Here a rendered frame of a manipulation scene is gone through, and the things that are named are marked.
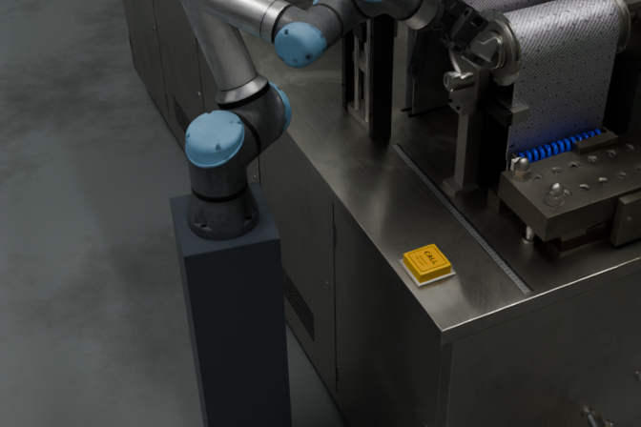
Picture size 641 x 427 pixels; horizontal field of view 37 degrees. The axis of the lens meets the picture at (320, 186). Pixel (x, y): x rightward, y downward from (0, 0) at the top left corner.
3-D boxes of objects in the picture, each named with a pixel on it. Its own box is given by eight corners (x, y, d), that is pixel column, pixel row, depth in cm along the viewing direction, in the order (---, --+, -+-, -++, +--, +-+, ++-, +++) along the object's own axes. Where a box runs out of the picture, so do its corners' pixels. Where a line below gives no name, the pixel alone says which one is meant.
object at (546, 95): (505, 159, 198) (514, 82, 186) (599, 130, 205) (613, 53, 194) (506, 160, 197) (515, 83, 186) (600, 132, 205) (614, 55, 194)
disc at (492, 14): (474, 64, 198) (480, -2, 188) (476, 63, 198) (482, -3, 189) (515, 99, 187) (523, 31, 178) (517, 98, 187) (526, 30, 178)
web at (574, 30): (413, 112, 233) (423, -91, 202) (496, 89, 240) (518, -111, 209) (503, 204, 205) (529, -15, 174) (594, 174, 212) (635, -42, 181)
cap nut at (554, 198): (540, 198, 186) (543, 180, 183) (556, 193, 187) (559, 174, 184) (551, 210, 183) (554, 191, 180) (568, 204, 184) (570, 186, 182)
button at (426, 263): (403, 262, 192) (403, 253, 190) (433, 252, 194) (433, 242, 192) (420, 284, 187) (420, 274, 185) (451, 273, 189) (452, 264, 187)
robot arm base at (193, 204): (194, 246, 197) (188, 209, 191) (181, 202, 208) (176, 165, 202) (266, 233, 200) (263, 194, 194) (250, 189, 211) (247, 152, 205)
